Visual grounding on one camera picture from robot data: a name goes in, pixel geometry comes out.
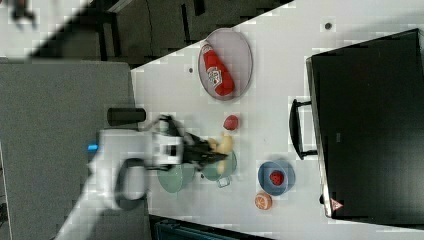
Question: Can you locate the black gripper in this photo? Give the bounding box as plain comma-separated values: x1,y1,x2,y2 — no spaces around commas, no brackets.
183,132,227,170

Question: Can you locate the yellow plush banana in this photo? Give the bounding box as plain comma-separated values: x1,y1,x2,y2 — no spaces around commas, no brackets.
208,133,234,174

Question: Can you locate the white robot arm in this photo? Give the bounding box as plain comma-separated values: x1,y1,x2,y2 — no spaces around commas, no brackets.
54,129,227,240

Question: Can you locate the green oval strainer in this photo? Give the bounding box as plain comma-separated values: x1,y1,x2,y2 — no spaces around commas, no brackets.
157,163,195,193

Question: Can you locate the pink plush strawberry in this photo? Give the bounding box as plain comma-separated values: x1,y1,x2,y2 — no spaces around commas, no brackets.
223,115,239,131

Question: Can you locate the blue bowl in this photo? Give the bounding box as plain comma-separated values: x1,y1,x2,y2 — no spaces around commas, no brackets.
258,160,296,196

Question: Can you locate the red strawberry in bowl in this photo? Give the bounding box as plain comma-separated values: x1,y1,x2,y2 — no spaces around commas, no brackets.
269,171,284,186

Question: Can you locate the red ketchup bottle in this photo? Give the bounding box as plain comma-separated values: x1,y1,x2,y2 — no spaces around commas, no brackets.
201,43,235,96

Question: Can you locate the orange slice toy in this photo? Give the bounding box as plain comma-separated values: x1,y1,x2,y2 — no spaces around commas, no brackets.
255,192,272,210

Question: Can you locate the grey round plate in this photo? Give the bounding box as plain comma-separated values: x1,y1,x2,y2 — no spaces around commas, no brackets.
197,28,253,101

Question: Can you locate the black toaster oven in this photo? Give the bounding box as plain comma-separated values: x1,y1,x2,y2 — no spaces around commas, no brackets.
305,29,424,229

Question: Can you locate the green cup with handle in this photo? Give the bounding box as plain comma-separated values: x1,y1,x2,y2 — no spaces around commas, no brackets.
202,152,237,188

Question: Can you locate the black cylinder post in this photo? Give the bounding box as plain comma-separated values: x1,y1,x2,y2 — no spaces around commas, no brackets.
107,108,146,126

